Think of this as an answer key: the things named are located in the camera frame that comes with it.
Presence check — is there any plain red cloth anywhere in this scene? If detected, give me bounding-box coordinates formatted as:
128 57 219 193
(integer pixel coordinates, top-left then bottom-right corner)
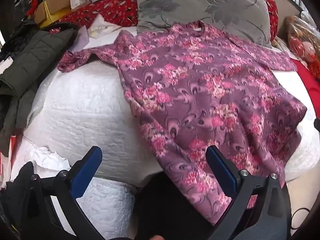
291 59 320 120

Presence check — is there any yellow cardboard box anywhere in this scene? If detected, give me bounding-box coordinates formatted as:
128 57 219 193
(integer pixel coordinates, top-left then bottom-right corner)
34 0 73 28

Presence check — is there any purple floral shirt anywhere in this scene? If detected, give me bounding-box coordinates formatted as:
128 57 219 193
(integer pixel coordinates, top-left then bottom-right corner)
57 21 307 227

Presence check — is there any lavender paper sheet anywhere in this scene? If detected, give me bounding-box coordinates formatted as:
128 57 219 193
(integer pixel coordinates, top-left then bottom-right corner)
75 26 91 52

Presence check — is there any clear plastic packet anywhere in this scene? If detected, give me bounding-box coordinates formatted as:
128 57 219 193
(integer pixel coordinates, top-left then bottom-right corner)
87 14 123 40

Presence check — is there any dark green padded jacket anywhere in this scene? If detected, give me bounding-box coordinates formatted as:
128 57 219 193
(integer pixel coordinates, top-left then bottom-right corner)
0 22 80 155

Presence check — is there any doll in plastic wrap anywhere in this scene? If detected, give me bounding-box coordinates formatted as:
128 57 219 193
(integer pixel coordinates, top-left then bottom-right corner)
285 15 320 75

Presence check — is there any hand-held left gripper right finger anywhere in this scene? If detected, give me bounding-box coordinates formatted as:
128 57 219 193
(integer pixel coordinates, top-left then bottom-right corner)
206 145 292 240

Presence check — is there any black cable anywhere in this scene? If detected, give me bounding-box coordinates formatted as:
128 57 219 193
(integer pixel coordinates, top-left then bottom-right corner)
291 206 316 232

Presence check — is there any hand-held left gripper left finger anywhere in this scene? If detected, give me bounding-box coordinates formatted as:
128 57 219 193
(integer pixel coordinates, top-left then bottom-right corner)
20 146 105 240

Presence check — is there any grey floral pillow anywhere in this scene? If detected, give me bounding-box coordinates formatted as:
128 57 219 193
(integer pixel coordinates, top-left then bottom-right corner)
135 0 273 49

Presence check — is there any crumpled white tissue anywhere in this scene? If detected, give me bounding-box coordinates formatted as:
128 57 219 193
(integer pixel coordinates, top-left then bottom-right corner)
29 145 72 173

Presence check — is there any red patterned quilt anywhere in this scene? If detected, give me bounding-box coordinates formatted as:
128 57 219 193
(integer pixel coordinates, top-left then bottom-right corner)
49 0 279 43

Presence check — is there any white quilted bedspread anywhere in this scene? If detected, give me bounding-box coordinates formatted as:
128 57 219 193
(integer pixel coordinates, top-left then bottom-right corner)
10 27 320 240

